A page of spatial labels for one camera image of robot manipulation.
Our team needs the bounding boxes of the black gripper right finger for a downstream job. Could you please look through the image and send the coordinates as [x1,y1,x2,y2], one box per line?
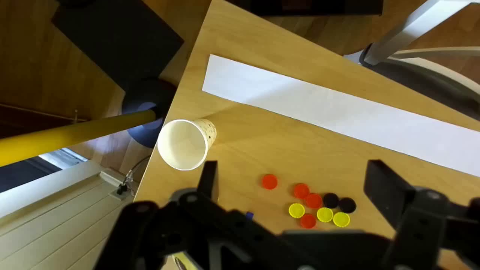
[363,160,415,228]

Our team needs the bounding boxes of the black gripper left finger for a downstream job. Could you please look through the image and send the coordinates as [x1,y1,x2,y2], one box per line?
[196,160,217,201]

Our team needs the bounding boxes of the yellow disc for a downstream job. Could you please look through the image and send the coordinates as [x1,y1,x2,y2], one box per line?
[333,211,351,228]
[316,207,333,223]
[288,202,306,219]

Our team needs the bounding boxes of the black disc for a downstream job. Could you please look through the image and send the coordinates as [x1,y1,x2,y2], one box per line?
[339,198,357,213]
[322,192,339,208]

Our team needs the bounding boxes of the red disc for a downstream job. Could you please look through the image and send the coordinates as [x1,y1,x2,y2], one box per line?
[261,174,277,190]
[303,193,322,208]
[298,213,316,228]
[292,183,309,198]

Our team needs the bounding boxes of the white paper cup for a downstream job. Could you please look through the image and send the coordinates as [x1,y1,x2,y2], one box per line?
[156,118,217,171]

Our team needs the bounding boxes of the white paper strip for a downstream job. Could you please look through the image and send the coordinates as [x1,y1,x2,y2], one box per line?
[202,54,480,175]

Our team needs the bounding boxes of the white radiator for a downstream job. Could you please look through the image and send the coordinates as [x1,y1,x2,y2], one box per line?
[0,162,130,270]

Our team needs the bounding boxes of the black square stand base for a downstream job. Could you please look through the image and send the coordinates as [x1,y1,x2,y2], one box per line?
[52,0,183,91]

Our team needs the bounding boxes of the yellow pole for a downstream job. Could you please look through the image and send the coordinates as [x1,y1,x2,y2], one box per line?
[0,109,157,166]

